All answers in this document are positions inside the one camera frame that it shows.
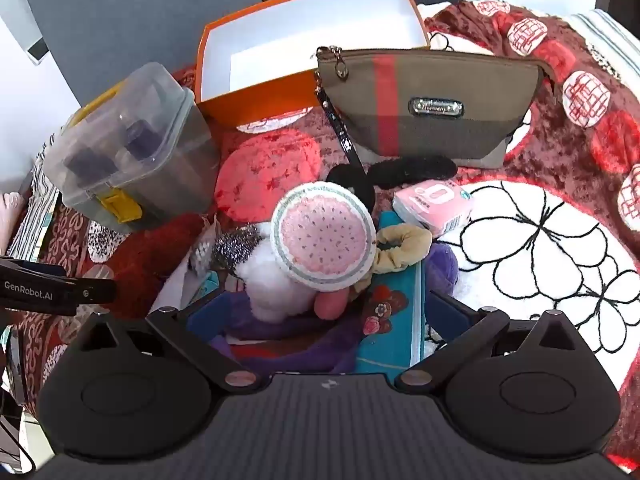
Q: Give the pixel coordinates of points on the silver glitter scrunchie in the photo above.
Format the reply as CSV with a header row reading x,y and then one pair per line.
x,y
232,250

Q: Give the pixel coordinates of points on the teal floral cloth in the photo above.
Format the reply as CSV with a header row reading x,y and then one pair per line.
x,y
400,340

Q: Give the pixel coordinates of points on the white grey striped cloth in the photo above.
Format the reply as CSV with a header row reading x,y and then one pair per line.
x,y
605,40

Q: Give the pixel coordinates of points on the blue lidded jar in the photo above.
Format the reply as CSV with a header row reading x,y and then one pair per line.
x,y
141,135

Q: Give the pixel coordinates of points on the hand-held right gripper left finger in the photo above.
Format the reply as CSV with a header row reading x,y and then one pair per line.
x,y
207,317

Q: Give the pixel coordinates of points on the olive pouch with red stripe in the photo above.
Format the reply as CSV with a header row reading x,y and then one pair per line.
x,y
450,140

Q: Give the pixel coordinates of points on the white fluffy cloth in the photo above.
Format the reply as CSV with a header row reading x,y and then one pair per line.
x,y
270,285

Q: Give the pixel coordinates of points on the red floral blanket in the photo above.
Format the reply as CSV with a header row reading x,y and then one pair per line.
x,y
550,160

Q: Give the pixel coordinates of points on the beige scrunchie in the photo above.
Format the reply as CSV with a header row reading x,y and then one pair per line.
x,y
405,252

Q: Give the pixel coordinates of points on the pink cloth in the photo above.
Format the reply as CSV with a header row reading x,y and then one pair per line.
x,y
7,215

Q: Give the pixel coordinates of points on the black fuzzy scrunchie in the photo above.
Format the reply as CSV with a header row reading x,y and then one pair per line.
x,y
415,169

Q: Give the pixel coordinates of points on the black white striped cloth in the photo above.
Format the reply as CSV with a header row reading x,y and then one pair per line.
x,y
35,220

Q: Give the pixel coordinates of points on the orange cardboard box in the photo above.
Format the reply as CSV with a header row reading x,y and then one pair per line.
x,y
300,25

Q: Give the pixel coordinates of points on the pink tissue packet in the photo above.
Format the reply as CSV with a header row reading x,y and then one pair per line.
x,y
430,210

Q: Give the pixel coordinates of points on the purple fuzzy cloth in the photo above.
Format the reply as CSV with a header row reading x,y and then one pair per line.
x,y
300,355

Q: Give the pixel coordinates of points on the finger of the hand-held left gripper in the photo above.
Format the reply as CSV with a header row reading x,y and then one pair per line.
x,y
95,292

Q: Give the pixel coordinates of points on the clear plastic container yellow latch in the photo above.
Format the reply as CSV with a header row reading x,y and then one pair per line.
x,y
150,170

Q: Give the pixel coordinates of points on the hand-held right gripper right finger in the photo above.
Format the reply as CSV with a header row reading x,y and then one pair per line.
x,y
450,317

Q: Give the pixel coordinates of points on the grey fabric panel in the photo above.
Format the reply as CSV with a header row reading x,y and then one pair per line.
x,y
125,10

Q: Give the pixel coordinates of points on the round pink watermelon pad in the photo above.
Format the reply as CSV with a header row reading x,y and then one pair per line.
x,y
320,235

